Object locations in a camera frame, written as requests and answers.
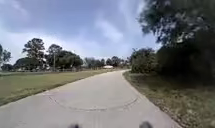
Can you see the white building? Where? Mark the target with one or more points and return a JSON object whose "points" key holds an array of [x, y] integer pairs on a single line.
{"points": [[108, 67]]}

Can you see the grey concrete path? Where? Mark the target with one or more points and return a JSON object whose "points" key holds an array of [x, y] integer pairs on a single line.
{"points": [[95, 96]]}

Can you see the dark green bush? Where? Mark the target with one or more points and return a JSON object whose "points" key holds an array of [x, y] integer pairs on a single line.
{"points": [[143, 61]]}

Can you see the row of trees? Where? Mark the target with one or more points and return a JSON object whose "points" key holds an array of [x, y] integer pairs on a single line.
{"points": [[61, 60]]}

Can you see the pole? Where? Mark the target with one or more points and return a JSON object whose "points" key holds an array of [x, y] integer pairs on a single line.
{"points": [[54, 61]]}

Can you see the fence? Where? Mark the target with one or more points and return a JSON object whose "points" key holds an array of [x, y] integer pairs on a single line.
{"points": [[45, 70]]}

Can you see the robot's own part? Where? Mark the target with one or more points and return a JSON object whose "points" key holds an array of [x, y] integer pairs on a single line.
{"points": [[145, 125], [74, 126]]}

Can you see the grass verge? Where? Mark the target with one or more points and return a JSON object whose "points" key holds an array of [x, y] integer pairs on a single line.
{"points": [[181, 100]]}

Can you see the grass field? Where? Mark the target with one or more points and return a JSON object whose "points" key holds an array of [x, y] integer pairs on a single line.
{"points": [[25, 83]]}

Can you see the large dark tree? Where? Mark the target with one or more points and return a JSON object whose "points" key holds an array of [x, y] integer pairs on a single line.
{"points": [[188, 36]]}

